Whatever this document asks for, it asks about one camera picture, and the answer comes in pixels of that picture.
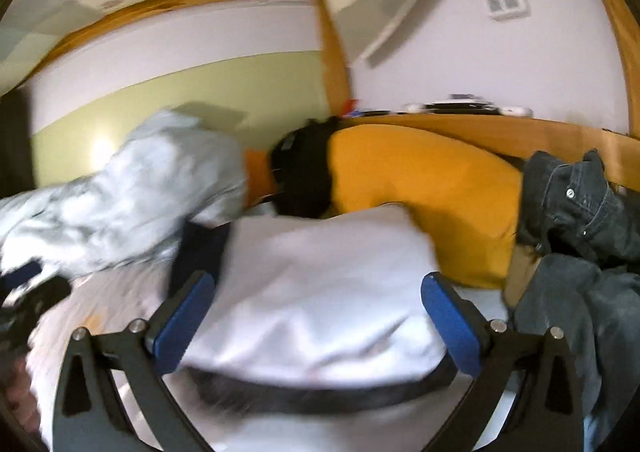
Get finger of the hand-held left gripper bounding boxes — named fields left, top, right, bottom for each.
left=0, top=259, right=72, bottom=329

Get black fuzzy hat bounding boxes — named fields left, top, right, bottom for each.
left=270, top=117, right=343, bottom=220

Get light grey duvet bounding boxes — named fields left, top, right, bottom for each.
left=0, top=109, right=251, bottom=278

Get white and navy striped jacket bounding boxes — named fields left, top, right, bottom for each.
left=25, top=207, right=461, bottom=452

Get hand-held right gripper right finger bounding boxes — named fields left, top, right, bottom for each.
left=420, top=272, right=586, bottom=452

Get small clutter on headboard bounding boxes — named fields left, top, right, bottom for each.
left=342, top=93, right=535, bottom=119

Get dark denim jeans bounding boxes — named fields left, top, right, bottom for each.
left=502, top=149, right=640, bottom=452

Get yellow cushion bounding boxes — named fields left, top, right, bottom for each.
left=245, top=124, right=526, bottom=290

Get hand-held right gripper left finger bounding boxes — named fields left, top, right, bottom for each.
left=52, top=271, right=217, bottom=452

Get wooden bed frame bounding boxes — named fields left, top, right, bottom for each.
left=30, top=0, right=640, bottom=193

